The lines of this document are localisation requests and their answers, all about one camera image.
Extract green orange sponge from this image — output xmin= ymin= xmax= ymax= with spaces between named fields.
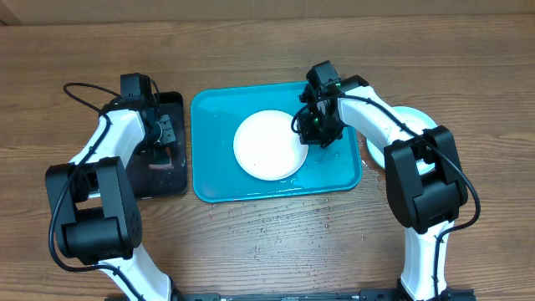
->
xmin=149 ymin=146 xmax=173 ymax=170

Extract white plate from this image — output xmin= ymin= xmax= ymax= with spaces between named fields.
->
xmin=233 ymin=110 xmax=308 ymax=181

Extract light blue plate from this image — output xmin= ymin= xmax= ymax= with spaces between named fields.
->
xmin=366 ymin=106 xmax=437 ymax=176

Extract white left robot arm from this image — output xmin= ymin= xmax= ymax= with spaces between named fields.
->
xmin=45 ymin=105 xmax=187 ymax=300

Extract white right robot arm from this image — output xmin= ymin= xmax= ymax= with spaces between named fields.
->
xmin=292 ymin=75 xmax=467 ymax=300

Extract black water tray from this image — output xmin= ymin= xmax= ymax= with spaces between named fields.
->
xmin=106 ymin=90 xmax=189 ymax=199

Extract teal serving tray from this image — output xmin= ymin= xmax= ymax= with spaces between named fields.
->
xmin=191 ymin=82 xmax=363 ymax=203

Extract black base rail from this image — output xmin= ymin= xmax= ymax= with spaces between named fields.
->
xmin=104 ymin=286 xmax=477 ymax=301

